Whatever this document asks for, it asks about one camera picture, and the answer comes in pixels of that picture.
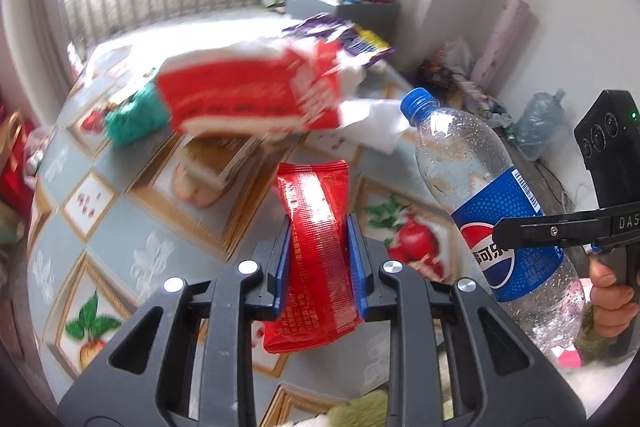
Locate clear Pepsi plastic bottle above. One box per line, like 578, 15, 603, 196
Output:
400, 88, 586, 353

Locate pink rolled mat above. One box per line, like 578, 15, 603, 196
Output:
470, 0, 529, 90

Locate grey cabinet box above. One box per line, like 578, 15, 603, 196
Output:
285, 0, 400, 43

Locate fruit pattern tablecloth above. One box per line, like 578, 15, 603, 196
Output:
29, 18, 471, 398

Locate white plastic bag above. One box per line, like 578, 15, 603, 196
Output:
440, 36, 475, 77

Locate person's right hand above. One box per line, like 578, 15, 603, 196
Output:
589, 258, 639, 338

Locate red white snack bag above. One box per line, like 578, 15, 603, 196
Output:
155, 38, 366, 138

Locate white blue tissue pack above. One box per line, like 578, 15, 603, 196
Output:
171, 135, 262, 208

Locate green plush toy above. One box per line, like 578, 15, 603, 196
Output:
326, 390, 388, 427

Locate purple yellow snack bag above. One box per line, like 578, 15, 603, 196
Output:
283, 13, 395, 68

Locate white tissue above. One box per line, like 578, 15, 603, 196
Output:
337, 98, 410, 155

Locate red plastic wrapper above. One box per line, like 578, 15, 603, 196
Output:
264, 160, 360, 353

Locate teal green plastic bag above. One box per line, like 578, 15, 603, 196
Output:
104, 81, 170, 146

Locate large water jug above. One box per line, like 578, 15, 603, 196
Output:
513, 88, 566, 161

